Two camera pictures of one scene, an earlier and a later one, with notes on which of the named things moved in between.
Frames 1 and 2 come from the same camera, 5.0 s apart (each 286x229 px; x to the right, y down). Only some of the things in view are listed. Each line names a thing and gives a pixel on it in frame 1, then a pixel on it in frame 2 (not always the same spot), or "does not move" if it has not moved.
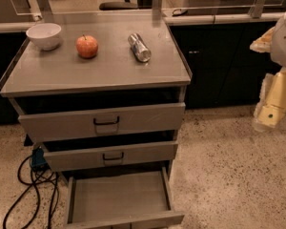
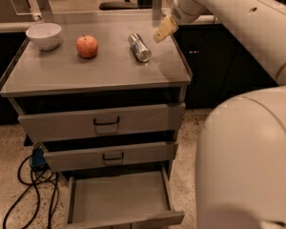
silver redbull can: [138, 47] does not move
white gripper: [285, 43] -> [180, 12]
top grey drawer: [50, 126] does not move
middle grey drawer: [102, 156] does not move
